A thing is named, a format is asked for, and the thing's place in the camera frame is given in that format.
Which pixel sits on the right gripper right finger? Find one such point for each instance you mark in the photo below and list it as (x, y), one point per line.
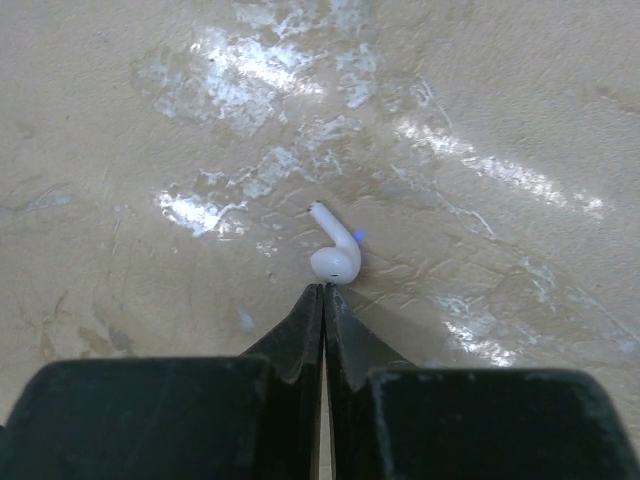
(391, 419)

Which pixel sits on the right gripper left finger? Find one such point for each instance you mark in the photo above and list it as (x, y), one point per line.
(251, 416)

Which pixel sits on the white earbud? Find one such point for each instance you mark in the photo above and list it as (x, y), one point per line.
(341, 263)

